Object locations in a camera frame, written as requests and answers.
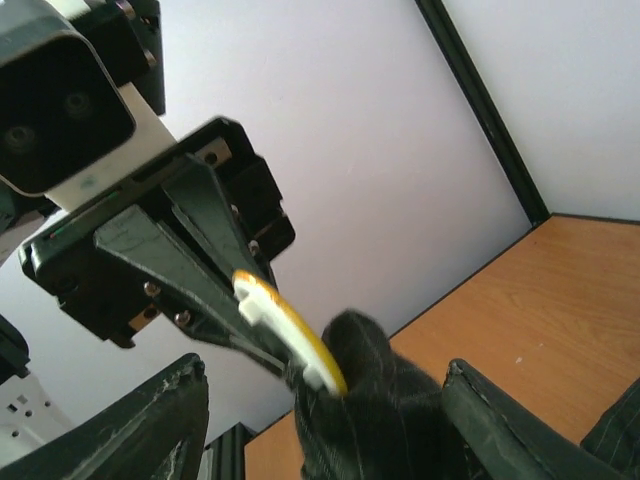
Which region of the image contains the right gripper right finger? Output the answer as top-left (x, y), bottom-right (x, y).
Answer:
top-left (442, 359), bottom-right (623, 479)

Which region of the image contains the black enclosure frame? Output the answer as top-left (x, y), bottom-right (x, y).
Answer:
top-left (221, 1), bottom-right (639, 479)

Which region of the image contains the dark pinstriped shirt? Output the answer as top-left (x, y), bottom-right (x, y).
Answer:
top-left (290, 310), bottom-right (639, 479)

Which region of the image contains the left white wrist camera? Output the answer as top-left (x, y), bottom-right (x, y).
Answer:
top-left (1, 1), bottom-right (175, 211)

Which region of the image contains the yellow round brooch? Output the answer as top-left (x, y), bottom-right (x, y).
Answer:
top-left (232, 270), bottom-right (348, 396)

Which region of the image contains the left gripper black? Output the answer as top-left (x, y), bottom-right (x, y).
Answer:
top-left (19, 117), bottom-right (295, 378)

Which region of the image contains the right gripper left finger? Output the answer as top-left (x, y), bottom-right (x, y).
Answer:
top-left (1, 354), bottom-right (209, 479)

